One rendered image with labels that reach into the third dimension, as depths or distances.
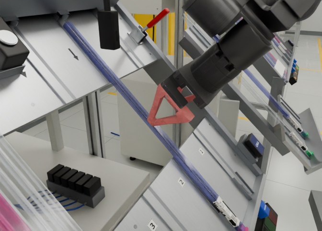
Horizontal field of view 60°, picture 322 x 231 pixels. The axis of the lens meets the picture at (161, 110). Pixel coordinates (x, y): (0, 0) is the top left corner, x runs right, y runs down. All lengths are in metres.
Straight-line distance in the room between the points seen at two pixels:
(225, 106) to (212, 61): 0.49
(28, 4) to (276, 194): 1.66
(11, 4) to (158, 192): 0.36
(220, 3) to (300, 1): 0.09
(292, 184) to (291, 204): 0.19
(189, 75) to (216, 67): 0.04
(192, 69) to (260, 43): 0.10
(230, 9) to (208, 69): 0.08
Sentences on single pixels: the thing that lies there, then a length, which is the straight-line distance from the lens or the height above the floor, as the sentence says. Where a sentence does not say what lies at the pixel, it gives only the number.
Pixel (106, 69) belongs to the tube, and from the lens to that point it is 0.52.
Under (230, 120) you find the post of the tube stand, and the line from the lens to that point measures 0.90.
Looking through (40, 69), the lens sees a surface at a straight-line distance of 0.47.
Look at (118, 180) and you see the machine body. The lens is 0.85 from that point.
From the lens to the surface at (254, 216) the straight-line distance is 0.61.
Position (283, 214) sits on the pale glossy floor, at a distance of 1.76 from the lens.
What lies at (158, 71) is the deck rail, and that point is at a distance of 0.69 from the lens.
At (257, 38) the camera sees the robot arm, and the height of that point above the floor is 1.08.
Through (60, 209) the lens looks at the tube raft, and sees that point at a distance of 0.36.
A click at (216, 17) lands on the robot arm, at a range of 0.38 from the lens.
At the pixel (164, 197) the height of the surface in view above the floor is 0.83.
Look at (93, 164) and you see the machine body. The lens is 0.93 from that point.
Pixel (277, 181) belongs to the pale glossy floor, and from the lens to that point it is 1.98.
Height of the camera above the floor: 1.14
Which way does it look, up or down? 24 degrees down
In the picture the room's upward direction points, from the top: straight up
